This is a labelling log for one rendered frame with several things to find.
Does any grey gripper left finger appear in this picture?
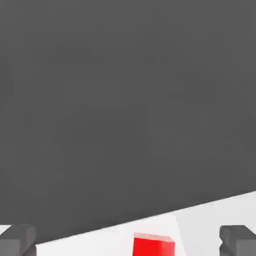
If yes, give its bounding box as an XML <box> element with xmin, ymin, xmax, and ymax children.
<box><xmin>0</xmin><ymin>224</ymin><xmax>37</xmax><ymax>256</ymax></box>

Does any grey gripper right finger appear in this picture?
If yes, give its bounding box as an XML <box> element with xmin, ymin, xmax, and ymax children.
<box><xmin>219</xmin><ymin>224</ymin><xmax>256</xmax><ymax>256</ymax></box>

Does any small red cube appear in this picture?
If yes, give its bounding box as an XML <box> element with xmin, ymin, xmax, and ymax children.
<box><xmin>132</xmin><ymin>231</ymin><xmax>176</xmax><ymax>256</ymax></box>

